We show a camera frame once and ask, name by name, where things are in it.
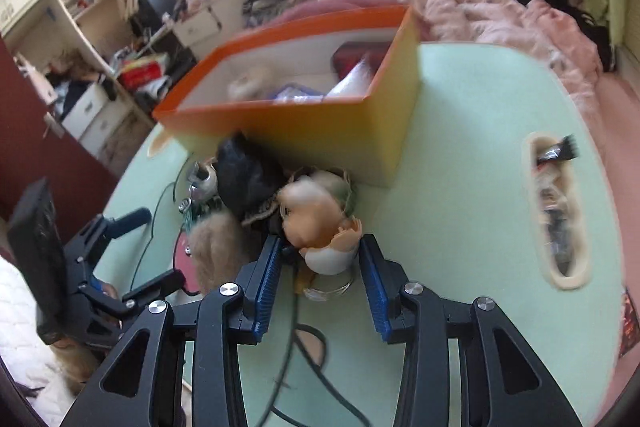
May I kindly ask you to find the beige fluffy ball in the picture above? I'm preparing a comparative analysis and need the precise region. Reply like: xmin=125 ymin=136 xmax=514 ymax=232
xmin=187 ymin=209 xmax=261 ymax=293

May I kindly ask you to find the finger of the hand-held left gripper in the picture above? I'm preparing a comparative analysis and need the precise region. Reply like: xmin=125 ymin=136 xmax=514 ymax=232
xmin=79 ymin=269 xmax=186 ymax=317
xmin=85 ymin=207 xmax=152 ymax=260

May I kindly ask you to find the beige fluffy item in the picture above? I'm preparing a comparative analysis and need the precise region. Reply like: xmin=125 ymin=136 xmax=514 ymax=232
xmin=227 ymin=67 xmax=273 ymax=102

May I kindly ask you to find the green cartoon desktop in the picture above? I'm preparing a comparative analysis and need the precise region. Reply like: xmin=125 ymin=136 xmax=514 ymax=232
xmin=97 ymin=42 xmax=626 ymax=427

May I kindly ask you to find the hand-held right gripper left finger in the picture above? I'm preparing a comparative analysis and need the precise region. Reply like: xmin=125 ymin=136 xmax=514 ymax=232
xmin=60 ymin=234 xmax=283 ymax=427

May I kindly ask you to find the red packet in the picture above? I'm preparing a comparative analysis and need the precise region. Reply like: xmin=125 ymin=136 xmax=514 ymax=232
xmin=331 ymin=42 xmax=396 ymax=75

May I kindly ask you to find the beige chick plush toy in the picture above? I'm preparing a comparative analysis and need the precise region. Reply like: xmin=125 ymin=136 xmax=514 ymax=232
xmin=277 ymin=169 xmax=363 ymax=275

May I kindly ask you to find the pink quilt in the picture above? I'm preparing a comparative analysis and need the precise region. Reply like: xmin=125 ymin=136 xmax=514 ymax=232
xmin=320 ymin=0 xmax=606 ymax=108

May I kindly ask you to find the orange gradient cardboard box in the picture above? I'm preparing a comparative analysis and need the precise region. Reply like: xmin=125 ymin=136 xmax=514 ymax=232
xmin=152 ymin=5 xmax=426 ymax=188

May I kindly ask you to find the white quilted blanket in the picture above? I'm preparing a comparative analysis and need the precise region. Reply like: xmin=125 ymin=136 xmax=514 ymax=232
xmin=0 ymin=257 xmax=76 ymax=427

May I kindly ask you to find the red cardboard box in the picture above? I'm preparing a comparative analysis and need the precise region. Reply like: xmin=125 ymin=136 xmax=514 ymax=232
xmin=117 ymin=54 xmax=168 ymax=90

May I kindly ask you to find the white desk drawer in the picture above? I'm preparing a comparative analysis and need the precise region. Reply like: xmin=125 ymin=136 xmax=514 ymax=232
xmin=172 ymin=7 xmax=223 ymax=48

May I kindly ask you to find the silver metal item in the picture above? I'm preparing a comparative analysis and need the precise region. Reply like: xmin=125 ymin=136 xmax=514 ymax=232
xmin=187 ymin=162 xmax=221 ymax=202

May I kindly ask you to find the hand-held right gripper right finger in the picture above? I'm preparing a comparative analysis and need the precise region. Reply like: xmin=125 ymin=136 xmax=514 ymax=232
xmin=357 ymin=234 xmax=583 ymax=427

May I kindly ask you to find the black plush toy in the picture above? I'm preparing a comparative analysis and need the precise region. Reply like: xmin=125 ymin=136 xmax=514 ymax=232
xmin=215 ymin=132 xmax=291 ymax=228

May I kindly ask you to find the white drawer cabinet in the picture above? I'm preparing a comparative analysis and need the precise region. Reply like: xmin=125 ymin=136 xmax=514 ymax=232
xmin=60 ymin=82 xmax=141 ymax=148

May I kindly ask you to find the smartphone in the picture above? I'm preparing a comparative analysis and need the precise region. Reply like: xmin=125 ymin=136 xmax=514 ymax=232
xmin=619 ymin=287 xmax=637 ymax=358

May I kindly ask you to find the black cable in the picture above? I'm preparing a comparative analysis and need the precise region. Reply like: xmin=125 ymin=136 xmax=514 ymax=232
xmin=260 ymin=287 xmax=373 ymax=427

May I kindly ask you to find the clear glass jar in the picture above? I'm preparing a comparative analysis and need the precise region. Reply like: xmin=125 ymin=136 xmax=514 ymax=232
xmin=302 ymin=267 xmax=358 ymax=303

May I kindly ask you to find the dark red door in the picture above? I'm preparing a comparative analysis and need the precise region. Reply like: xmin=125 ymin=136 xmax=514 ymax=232
xmin=0 ymin=37 xmax=118 ymax=228

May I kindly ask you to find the black monitor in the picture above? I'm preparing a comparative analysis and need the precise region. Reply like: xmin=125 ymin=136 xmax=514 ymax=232
xmin=137 ymin=0 xmax=178 ymax=25

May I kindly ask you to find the black candy wrapper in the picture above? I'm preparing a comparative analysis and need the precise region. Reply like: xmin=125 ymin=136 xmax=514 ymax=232
xmin=535 ymin=134 xmax=578 ymax=168

